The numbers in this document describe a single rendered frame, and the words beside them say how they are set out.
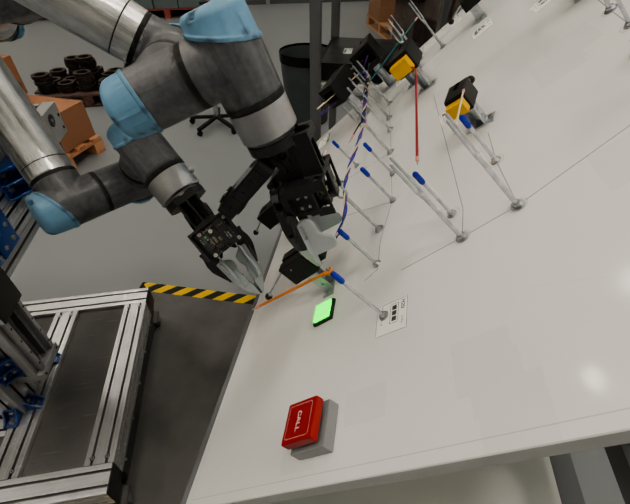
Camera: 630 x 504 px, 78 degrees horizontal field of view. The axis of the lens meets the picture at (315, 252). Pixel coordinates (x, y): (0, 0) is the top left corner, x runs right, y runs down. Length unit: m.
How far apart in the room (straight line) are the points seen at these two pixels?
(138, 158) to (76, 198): 0.13
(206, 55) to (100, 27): 0.19
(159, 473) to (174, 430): 0.15
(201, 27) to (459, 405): 0.44
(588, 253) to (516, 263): 0.07
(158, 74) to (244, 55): 0.09
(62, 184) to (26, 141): 0.08
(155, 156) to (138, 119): 0.19
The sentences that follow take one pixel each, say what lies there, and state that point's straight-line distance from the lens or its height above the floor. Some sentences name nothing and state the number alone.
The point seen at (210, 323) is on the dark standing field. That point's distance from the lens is 2.01.
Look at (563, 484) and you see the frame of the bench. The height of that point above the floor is 0.80.
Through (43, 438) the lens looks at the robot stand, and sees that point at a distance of 1.70.
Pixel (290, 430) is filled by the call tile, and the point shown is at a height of 1.09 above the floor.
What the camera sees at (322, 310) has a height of 1.06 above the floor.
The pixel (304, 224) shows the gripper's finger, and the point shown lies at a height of 1.20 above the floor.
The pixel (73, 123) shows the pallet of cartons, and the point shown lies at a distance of 3.59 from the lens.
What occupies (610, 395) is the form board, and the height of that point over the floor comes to 1.29.
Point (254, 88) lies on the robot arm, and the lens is 0.47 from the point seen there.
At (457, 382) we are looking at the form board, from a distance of 0.41.
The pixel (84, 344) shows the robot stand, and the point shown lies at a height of 0.21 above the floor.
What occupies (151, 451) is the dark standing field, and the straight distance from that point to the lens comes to 1.76.
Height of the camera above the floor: 1.54
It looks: 42 degrees down
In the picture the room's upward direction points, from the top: straight up
